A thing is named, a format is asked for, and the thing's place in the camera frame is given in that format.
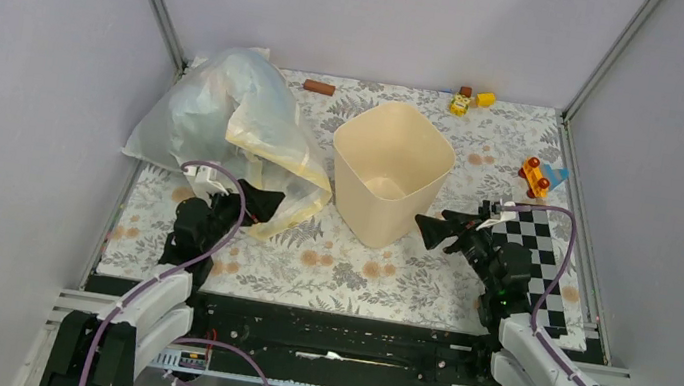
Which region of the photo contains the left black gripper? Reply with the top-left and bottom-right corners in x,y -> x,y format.
196,174 -> 284,262

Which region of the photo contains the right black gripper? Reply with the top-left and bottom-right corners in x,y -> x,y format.
405,201 -> 509,295

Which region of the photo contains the large translucent white bag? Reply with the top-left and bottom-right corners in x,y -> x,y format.
122,48 -> 332,240

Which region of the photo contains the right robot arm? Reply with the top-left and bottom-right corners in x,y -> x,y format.
415,210 -> 602,386

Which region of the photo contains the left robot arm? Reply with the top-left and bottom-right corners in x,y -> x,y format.
38,179 -> 285,386

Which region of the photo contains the cream plastic trash bin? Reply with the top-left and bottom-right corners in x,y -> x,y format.
333,101 -> 456,249

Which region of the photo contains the black white checkerboard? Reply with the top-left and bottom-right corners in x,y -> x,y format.
474,210 -> 571,339

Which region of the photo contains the orange toy car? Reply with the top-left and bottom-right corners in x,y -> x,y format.
517,156 -> 551,199

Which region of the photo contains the yellow owl toy block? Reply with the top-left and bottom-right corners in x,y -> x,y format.
449,93 -> 470,117

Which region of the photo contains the blue triangle piece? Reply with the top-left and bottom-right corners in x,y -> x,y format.
541,163 -> 569,190

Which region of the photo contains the brown wooden cylinder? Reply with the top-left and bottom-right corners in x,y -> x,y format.
302,79 -> 336,96

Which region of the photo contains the yellow cube block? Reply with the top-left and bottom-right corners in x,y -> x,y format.
474,92 -> 497,108

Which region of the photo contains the small brown block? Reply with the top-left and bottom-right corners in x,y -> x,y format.
459,86 -> 473,98

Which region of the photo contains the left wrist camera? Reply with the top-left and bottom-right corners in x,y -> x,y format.
183,165 -> 229,200

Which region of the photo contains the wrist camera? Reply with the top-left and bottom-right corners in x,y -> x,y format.
478,200 -> 519,229
183,165 -> 229,200

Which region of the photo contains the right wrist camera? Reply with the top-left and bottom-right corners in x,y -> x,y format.
478,200 -> 519,229

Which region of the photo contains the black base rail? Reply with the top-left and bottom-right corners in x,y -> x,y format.
186,292 -> 499,386

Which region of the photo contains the right aluminium frame post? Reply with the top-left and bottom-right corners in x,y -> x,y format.
560,0 -> 666,133

